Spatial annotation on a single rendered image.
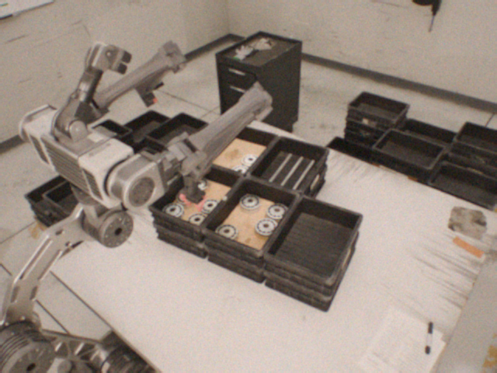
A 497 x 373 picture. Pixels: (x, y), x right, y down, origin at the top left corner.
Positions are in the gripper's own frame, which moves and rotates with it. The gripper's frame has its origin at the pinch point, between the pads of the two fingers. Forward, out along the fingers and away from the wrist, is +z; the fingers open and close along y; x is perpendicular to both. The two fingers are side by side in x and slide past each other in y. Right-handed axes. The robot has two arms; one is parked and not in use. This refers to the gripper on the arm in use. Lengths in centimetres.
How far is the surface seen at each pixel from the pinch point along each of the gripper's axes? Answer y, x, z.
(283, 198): -26.7, -33.0, 6.4
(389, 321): -91, -11, 24
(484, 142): -94, -198, 43
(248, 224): -19.4, -13.5, 11.5
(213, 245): -14.7, 6.3, 10.4
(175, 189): 21.2, -8.2, 5.9
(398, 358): -99, 1, 24
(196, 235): -5.8, 7.4, 8.9
